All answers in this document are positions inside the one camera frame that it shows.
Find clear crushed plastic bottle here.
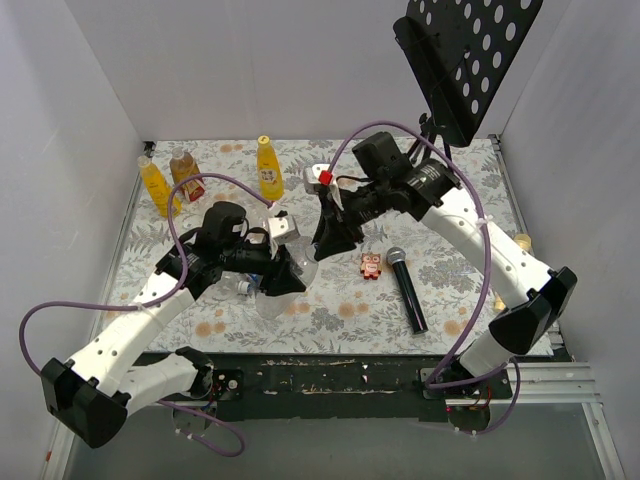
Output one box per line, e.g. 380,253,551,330
255,236,319,320

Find brown tea bottle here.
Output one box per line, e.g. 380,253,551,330
169,147,205,203

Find yellow honey pomelo bottle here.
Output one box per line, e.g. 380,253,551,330
137,155,181,218

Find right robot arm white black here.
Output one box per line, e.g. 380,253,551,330
304,132,577,398

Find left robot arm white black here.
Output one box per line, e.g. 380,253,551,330
40,201,306,448

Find blue label crushed water bottle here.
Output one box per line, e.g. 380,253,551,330
218,272,258,298

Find tall yellow juice bottle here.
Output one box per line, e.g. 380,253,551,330
256,135,284,201

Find red owl wooden block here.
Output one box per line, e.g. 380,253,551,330
360,252,382,280

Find black silver microphone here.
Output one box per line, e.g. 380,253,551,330
386,247,428,335

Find floral patterned table mat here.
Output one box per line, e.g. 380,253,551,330
107,139,521,355

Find black front base bar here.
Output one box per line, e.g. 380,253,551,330
154,352,531,424

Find beige cone object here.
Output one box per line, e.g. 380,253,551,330
493,233,532,313

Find black perforated music stand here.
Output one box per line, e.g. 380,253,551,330
393,0,542,148

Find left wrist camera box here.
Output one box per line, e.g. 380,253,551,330
267,215,300,245

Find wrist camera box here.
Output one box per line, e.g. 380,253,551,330
303,163,339,194
267,215,300,245

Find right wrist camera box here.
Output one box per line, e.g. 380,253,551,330
303,163,339,194

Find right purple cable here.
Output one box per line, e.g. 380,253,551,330
327,121,521,435

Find purple cable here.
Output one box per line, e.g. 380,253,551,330
327,121,521,435
19,173,279,457

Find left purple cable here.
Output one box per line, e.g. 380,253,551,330
19,173,279,457

